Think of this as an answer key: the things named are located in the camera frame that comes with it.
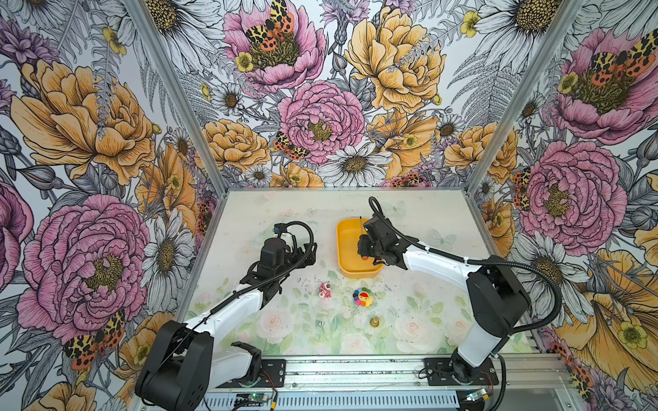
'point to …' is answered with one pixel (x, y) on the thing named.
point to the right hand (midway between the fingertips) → (362, 250)
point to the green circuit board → (260, 397)
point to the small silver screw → (320, 324)
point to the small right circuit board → (475, 395)
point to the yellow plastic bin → (352, 265)
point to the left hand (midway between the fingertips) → (305, 253)
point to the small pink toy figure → (325, 290)
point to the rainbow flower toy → (363, 297)
